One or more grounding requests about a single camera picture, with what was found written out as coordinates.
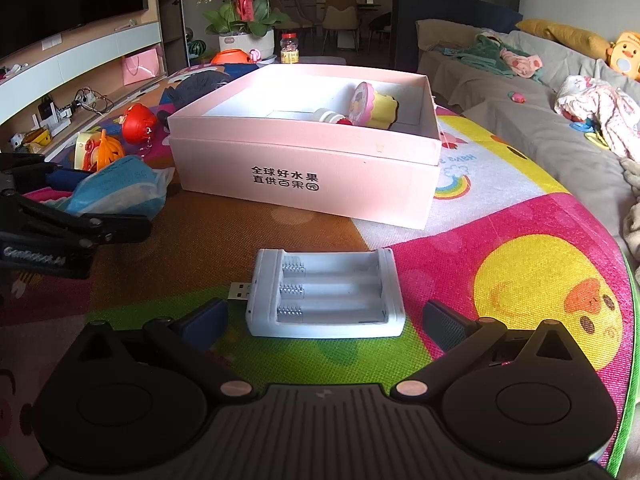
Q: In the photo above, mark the round white and red toy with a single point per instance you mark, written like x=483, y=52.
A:
x=84, y=152

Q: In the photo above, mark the clear jar with red lid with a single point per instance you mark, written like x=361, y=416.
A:
x=289, y=52

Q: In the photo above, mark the white storage box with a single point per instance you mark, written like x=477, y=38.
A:
x=225, y=160

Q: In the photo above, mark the white patterned garment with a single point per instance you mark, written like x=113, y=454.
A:
x=600, y=105

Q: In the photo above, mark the dark blue cloth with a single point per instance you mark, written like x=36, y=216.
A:
x=200, y=87

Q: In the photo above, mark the white battery charger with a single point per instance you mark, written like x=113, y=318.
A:
x=264, y=266

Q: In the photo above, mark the yellow duck plush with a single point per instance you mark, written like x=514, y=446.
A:
x=625, y=57

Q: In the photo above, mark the orange plastic toy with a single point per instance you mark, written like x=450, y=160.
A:
x=108, y=152

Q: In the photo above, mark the yellow cushion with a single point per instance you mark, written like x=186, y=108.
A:
x=535, y=30
x=580, y=42

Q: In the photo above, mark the orange round toy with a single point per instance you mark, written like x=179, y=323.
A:
x=230, y=56

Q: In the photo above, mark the small white bottle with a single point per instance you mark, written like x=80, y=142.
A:
x=325, y=116

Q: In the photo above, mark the red plastic toy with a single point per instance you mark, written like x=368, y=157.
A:
x=137, y=122

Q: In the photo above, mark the green garment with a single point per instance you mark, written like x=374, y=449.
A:
x=480, y=55

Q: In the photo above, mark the blue plastic bag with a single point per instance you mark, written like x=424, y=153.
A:
x=115, y=180

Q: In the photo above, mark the television cabinet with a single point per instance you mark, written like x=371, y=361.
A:
x=75, y=55

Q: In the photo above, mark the colourful play mat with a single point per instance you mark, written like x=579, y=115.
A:
x=500, y=240

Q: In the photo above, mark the pink paper bag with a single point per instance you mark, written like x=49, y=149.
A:
x=141, y=67

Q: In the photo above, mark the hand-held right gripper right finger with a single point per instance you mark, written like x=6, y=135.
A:
x=445, y=325

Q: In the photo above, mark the beige blanket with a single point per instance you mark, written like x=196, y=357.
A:
x=632, y=210

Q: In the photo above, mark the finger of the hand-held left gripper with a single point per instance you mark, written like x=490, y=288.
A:
x=70, y=180
x=110, y=230

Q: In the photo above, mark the pink garment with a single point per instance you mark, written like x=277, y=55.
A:
x=522, y=64

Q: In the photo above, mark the potted pink orchid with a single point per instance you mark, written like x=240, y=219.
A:
x=245, y=40

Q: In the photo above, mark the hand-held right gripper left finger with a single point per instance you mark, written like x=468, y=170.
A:
x=207, y=322

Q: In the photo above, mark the yellow cupcake toy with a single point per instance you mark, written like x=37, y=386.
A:
x=380, y=110

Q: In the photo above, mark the dining chair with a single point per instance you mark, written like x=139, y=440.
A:
x=341, y=22

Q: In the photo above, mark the watermelon ball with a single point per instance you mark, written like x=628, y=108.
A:
x=196, y=49

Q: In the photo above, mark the grey sofa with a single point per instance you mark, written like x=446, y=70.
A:
x=530, y=120

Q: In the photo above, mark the small pink toy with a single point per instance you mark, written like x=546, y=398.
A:
x=517, y=97

